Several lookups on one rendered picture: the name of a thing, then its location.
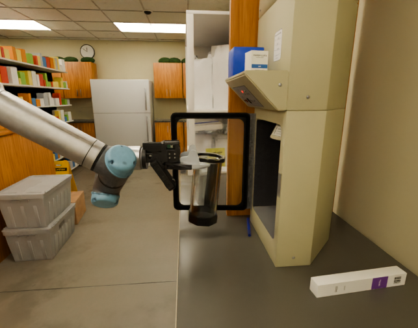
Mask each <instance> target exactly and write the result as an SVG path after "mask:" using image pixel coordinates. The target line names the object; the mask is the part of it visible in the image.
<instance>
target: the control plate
mask: <svg viewBox="0 0 418 328"><path fill-rule="evenodd" d="M232 89H233V90H234V91H235V92H236V93H237V94H238V95H239V96H240V97H241V98H242V99H243V100H247V98H248V99H249V100H255V101H256V102H252V101H251V102H252V103H250V102H246V103H247V104H248V105H252V106H258V107H263V106H262V105H261V103H260V102H259V101H258V100H257V99H256V98H255V97H254V95H253V94H252V93H251V92H250V91H249V90H248V89H247V88H246V87H245V86H240V87H234V88H232ZM242 91H243V92H242ZM245 91H246V92H245Z"/></svg>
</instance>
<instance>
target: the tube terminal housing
mask: <svg viewBox="0 0 418 328"><path fill-rule="evenodd" d="M357 11H358V4H357V2H355V0H277V1H276V2H275V3H274V4H273V5H272V6H271V7H270V8H269V9H268V10H267V11H266V12H265V13H264V14H263V15H262V17H261V18H260V19H259V21H258V37H257V46H258V47H261V48H264V51H268V69H267V70H288V72H289V82H288V92H287V109H286V110H285V111H275V110H269V109H260V108H255V111H254V113H255V114H256V119H255V133H256V122H257V120H266V121H269V122H273V123H276V124H279V125H280V126H281V143H280V162H279V171H278V172H279V173H280V174H281V188H280V198H279V197H278V196H277V200H276V218H275V229H274V239H272V238H271V236H270V234H269V233H268V231H267V230H266V228H265V226H264V225H263V223H262V222H261V220H260V218H259V217H258V216H257V214H256V212H255V211H254V209H253V193H252V210H251V209H250V221H251V223H252V225H253V226H254V228H255V231H256V232H257V234H258V236H259V238H260V240H261V241H262V243H263V245H264V247H265V249H266V250H267V252H268V254H269V256H270V258H271V260H272V262H273V263H274V265H275V267H286V266H307V265H310V264H311V263H312V261H313V260H314V259H315V257H316V256H317V255H318V253H319V252H320V250H321V249H322V248H323V246H324V245H325V243H326V242H327V241H328V239H329V233H330V223H331V218H332V208H333V198H334V193H335V183H336V177H337V167H338V161H339V151H340V145H341V136H342V130H343V120H344V115H345V109H344V108H345V104H346V94H347V88H348V78H349V73H350V63H351V58H352V48H353V42H354V32H355V26H356V16H357ZM281 28H283V31H282V41H281V60H278V61H276V62H273V58H274V36H275V33H276V32H277V31H279V30H280V29H281Z"/></svg>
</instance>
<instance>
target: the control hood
mask: <svg viewBox="0 0 418 328"><path fill-rule="evenodd" d="M225 82H226V83H227V84H228V85H229V86H230V88H231V89H232V88H234V87H240V86H245V87H246V88H247V89H248V90H249V91H250V92H251V93H252V94H253V95H254V97H255V98H256V99H257V100H258V101H259V102H260V103H261V105H262V106H263V107H258V106H252V105H248V104H247V103H246V102H245V101H244V100H243V99H242V98H241V97H240V96H239V95H238V94H237V93H236V92H235V91H234V90H233V89H232V90H233V91H234V92H235V93H236V94H237V95H238V97H239V98H240V99H241V100H242V101H243V102H244V103H245V104H246V105H247V106H248V107H255V108H260V109H269V110H275V111H285V110H286V109H287V92H288V82H289V72H288V70H245V71H243V72H241V73H239V74H236V75H234V76H231V77H229V78H227V79H226V80H225Z"/></svg>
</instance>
